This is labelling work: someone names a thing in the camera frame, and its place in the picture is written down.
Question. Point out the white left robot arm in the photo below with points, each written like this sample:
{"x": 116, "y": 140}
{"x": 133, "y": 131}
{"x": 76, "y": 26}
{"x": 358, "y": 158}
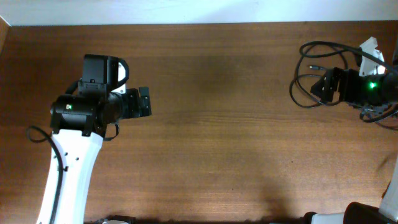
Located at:
{"x": 79, "y": 121}

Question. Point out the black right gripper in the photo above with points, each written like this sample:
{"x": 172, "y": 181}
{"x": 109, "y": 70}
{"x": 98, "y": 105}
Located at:
{"x": 337, "y": 84}

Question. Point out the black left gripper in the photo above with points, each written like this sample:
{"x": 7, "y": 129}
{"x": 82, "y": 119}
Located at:
{"x": 135, "y": 109}

